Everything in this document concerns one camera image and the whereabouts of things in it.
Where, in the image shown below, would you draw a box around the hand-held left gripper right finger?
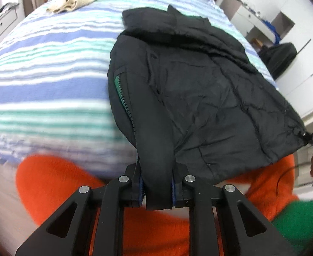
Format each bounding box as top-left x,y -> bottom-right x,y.
172,163 -> 297,256

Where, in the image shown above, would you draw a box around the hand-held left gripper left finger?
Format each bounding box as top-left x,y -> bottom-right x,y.
15,163 -> 146,256

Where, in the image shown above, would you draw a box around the black puffer jacket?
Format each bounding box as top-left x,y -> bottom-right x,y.
107,4 -> 306,211

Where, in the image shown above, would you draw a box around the dark clothes pile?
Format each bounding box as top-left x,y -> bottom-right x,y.
0,2 -> 20,19

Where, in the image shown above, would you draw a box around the person's orange pants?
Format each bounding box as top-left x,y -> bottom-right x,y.
15,155 -> 299,256

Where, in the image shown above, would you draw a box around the black bag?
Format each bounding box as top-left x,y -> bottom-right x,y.
259,43 -> 298,80

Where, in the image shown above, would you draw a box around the person's green top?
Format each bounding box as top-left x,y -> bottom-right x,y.
272,195 -> 313,254

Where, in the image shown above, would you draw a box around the white wardrobe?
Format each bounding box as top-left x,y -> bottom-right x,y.
268,0 -> 313,118

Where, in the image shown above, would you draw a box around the blue cloth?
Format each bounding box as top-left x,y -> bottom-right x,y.
261,19 -> 282,44

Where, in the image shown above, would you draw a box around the bed with striped sheet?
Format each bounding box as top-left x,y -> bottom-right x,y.
0,0 -> 279,179

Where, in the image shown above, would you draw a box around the white desk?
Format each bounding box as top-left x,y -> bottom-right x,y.
216,0 -> 282,43

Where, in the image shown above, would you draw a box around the small desk clutter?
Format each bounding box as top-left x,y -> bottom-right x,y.
232,0 -> 263,15

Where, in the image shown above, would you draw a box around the white low cabinet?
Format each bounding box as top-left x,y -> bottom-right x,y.
0,3 -> 21,54

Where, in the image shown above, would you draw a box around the black cable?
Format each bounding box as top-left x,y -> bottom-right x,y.
276,164 -> 313,192

